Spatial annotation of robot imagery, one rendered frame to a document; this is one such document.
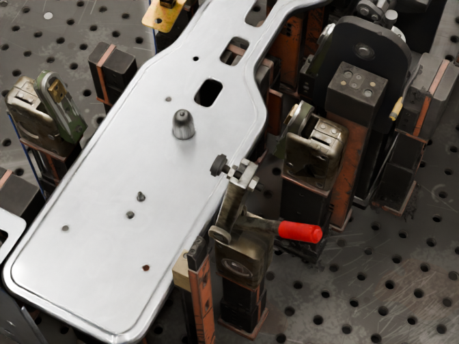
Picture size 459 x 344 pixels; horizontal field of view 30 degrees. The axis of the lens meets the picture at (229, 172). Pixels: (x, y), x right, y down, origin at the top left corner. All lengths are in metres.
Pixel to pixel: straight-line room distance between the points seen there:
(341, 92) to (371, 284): 0.44
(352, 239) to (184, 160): 0.41
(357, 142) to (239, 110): 0.18
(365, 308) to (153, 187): 0.46
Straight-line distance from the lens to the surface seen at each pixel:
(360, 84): 1.18
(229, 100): 1.30
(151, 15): 1.08
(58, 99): 1.22
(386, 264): 1.52
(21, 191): 1.28
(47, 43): 1.78
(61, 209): 1.23
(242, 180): 0.99
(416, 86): 1.25
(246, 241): 1.13
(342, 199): 1.43
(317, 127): 1.20
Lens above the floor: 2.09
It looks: 62 degrees down
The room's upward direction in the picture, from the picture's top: 1 degrees counter-clockwise
